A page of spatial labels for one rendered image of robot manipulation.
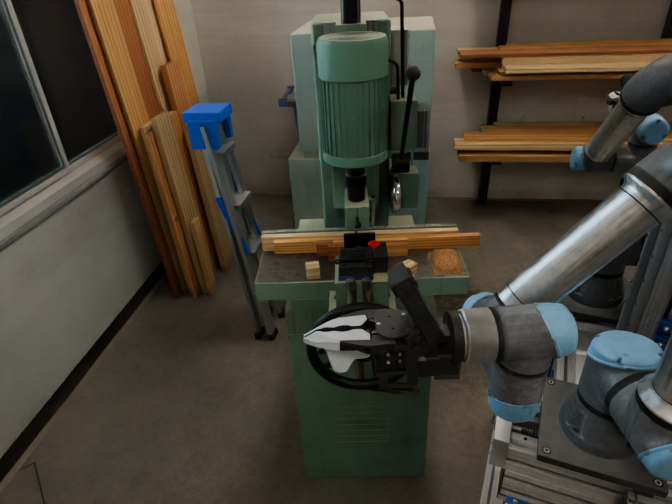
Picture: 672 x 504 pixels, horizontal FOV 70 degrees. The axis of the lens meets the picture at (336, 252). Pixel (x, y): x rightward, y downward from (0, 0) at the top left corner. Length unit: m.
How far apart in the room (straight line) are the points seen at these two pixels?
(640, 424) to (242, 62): 3.36
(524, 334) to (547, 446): 0.47
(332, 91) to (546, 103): 2.69
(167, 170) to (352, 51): 1.63
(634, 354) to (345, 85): 0.82
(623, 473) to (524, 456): 0.18
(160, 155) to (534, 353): 2.22
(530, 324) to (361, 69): 0.74
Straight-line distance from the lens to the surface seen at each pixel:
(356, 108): 1.23
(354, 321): 0.68
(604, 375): 1.02
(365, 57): 1.20
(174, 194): 2.69
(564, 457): 1.11
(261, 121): 3.85
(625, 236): 0.82
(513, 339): 0.68
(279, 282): 1.36
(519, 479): 1.27
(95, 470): 2.28
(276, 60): 3.71
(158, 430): 2.30
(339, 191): 1.48
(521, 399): 0.77
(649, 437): 0.94
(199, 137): 2.11
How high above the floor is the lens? 1.67
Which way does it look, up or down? 32 degrees down
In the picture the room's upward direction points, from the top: 3 degrees counter-clockwise
